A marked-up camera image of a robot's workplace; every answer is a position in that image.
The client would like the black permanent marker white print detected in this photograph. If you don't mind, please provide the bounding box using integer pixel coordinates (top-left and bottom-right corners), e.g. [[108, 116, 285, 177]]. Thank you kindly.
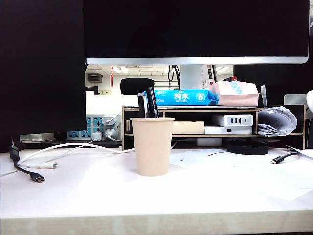
[[146, 87, 161, 119]]

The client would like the black marker grey end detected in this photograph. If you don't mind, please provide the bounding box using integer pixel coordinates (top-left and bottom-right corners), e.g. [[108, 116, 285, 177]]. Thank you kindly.
[[137, 92, 147, 119]]

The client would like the beige paper cup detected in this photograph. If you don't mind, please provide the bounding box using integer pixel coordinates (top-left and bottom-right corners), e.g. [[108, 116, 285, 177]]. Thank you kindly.
[[130, 117, 176, 177]]

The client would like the blue wet wipes pack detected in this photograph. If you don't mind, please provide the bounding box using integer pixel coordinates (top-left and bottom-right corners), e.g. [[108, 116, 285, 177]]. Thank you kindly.
[[143, 89, 220, 107]]

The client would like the beige cardboard box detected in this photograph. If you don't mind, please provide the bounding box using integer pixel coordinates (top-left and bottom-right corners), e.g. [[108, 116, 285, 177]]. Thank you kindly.
[[172, 121, 205, 135]]

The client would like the wooden desk organizer shelf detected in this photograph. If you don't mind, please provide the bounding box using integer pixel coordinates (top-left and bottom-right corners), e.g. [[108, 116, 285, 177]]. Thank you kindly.
[[121, 104, 306, 151]]

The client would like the black chair headrest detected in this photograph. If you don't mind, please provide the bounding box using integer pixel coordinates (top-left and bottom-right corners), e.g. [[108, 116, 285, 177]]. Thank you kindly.
[[120, 77, 155, 96]]

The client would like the white angled plug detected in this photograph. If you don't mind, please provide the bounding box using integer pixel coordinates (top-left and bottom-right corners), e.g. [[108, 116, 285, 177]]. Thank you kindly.
[[101, 116, 117, 126]]

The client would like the white round power plug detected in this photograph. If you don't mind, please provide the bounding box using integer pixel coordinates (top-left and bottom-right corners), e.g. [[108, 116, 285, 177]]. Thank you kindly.
[[103, 128, 116, 141]]

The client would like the small white box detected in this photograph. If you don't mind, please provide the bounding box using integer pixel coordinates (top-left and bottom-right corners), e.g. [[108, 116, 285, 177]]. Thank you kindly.
[[196, 137, 224, 147]]

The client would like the blue and white power strip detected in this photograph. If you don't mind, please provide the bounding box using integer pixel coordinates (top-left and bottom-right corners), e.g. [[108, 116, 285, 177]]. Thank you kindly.
[[66, 115, 123, 141]]

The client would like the white flat box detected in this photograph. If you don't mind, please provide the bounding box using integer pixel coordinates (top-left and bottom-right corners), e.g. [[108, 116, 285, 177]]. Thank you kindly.
[[204, 126, 253, 135]]

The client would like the white multiport USB charger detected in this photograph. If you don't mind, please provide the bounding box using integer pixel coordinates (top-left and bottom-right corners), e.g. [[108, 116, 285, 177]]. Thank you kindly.
[[212, 114, 254, 128]]

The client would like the pink tissue pack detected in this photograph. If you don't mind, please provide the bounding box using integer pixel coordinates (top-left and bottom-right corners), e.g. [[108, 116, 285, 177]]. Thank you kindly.
[[207, 80, 260, 106]]

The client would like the black round disc base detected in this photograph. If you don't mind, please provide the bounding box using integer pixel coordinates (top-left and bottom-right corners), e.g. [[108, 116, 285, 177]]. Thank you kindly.
[[226, 139, 270, 156]]

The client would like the large silver-bezel monitor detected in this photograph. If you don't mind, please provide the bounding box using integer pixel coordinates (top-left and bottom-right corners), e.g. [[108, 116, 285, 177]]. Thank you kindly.
[[83, 0, 310, 66]]

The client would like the rolled paper stack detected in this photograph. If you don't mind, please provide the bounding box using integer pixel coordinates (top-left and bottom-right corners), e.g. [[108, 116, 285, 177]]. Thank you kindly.
[[257, 106, 298, 137]]

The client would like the dark black monitor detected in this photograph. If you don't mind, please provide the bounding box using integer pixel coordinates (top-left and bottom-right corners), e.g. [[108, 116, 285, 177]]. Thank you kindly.
[[0, 0, 88, 153]]

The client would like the grey-edged paper sheet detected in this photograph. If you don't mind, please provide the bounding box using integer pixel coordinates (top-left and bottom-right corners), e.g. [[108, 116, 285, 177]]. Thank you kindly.
[[285, 144, 313, 161]]

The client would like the white round object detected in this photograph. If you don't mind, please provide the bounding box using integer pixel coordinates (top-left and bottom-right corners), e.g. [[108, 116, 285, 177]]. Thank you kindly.
[[305, 90, 313, 123]]

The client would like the white USB-C cable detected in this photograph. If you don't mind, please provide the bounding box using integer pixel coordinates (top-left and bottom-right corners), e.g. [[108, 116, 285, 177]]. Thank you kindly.
[[0, 142, 136, 177]]

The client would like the thin black charging cable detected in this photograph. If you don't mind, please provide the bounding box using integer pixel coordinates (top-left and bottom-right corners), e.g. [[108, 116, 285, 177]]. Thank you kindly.
[[271, 151, 300, 165]]

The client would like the black USB-C cable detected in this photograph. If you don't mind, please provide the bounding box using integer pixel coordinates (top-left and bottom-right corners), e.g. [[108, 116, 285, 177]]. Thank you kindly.
[[8, 137, 46, 184]]

